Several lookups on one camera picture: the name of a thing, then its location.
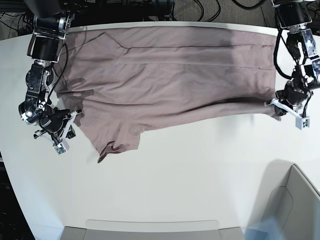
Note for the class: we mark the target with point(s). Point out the pink T-shirt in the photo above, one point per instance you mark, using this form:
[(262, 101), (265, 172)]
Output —
[(131, 80)]

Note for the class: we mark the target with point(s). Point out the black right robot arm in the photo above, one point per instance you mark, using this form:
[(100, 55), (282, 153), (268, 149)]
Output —
[(51, 24)]

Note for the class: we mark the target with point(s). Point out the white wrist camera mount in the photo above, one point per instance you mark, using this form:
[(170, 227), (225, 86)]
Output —
[(59, 144), (301, 120)]

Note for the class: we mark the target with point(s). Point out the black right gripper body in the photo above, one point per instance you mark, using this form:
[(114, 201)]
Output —
[(54, 121)]

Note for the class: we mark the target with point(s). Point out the grey bin right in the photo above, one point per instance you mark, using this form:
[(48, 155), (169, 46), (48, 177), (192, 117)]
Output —
[(296, 205)]

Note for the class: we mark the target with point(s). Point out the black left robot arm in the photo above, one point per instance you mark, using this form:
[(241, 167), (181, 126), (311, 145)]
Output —
[(292, 18)]

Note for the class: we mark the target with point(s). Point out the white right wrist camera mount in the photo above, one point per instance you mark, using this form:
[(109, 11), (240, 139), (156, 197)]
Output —
[(59, 144)]

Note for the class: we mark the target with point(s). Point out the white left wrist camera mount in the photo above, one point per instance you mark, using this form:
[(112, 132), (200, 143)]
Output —
[(301, 120)]

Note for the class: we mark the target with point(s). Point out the blue translucent object corner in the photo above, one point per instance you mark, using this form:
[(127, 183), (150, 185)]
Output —
[(268, 229)]

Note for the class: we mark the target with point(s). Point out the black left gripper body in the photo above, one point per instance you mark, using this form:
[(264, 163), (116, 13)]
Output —
[(294, 97)]

